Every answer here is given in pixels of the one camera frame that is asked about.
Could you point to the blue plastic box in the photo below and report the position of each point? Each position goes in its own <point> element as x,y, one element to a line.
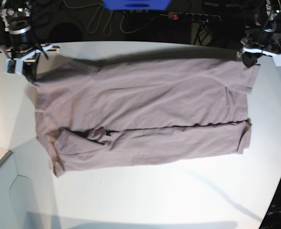
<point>136,4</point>

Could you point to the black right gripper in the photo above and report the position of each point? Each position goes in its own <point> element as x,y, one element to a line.
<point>21,42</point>

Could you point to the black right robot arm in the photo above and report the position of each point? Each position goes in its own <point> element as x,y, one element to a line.
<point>16,15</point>

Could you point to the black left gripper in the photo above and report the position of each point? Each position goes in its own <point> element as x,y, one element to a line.
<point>258,41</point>

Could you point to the mauve grey t-shirt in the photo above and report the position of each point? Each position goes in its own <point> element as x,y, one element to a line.
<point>142,113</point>

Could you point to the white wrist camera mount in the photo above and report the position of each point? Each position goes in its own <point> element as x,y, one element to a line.
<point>276,56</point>
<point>15,61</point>

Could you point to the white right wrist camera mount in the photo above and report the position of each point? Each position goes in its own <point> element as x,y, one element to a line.
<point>15,61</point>

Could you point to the black power strip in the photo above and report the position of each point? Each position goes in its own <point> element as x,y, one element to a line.
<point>194,17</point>

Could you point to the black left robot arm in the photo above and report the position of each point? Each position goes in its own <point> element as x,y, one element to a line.
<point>267,17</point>

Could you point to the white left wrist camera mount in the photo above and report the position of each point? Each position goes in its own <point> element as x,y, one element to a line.
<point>276,56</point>

